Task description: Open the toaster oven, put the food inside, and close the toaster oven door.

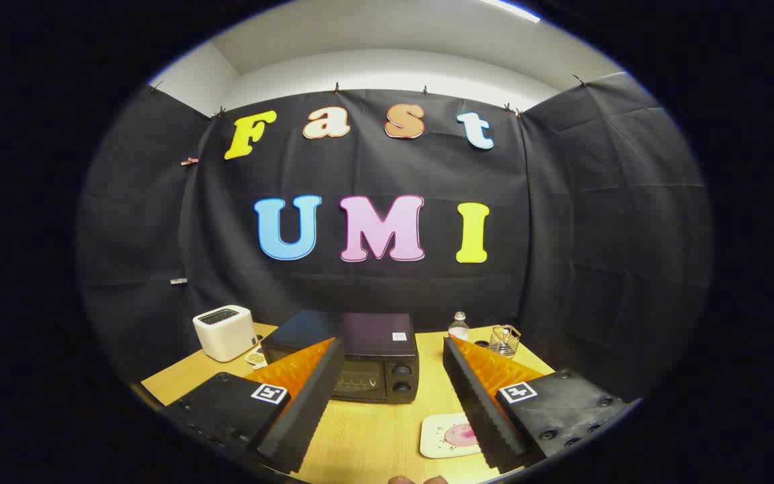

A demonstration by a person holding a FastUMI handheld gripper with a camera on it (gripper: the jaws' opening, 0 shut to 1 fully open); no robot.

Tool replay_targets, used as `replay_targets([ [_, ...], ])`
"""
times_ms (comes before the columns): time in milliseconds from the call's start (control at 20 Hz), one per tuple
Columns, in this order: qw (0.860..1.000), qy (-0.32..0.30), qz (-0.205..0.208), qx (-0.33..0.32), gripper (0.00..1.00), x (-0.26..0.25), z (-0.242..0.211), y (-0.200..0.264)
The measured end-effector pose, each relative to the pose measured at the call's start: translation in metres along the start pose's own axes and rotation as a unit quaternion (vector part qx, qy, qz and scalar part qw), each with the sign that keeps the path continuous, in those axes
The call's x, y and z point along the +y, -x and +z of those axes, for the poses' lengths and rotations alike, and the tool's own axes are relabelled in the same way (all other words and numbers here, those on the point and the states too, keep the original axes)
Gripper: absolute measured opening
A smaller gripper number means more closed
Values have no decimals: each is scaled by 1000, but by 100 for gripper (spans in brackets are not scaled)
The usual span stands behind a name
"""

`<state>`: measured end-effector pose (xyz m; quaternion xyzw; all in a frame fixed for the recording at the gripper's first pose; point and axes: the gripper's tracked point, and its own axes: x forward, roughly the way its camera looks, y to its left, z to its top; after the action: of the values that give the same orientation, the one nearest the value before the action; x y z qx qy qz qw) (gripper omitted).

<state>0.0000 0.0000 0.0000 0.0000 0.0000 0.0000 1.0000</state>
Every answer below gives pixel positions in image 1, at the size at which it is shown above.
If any cream square plate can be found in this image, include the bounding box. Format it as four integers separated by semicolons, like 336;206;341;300
419;412;483;460

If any pink ham slice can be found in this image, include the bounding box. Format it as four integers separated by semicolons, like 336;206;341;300
443;423;479;448

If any black toaster oven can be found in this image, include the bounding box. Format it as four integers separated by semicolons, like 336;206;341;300
261;310;420;404

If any white pop-up toaster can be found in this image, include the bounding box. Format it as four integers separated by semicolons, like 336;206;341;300
192;305;258;363

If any wire mesh holder basket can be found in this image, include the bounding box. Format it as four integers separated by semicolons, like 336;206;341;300
490;325;521;358

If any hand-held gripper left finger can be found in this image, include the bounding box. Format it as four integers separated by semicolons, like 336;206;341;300
162;337;346;474

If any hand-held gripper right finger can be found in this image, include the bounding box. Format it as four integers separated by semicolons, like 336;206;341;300
442;336;632;469

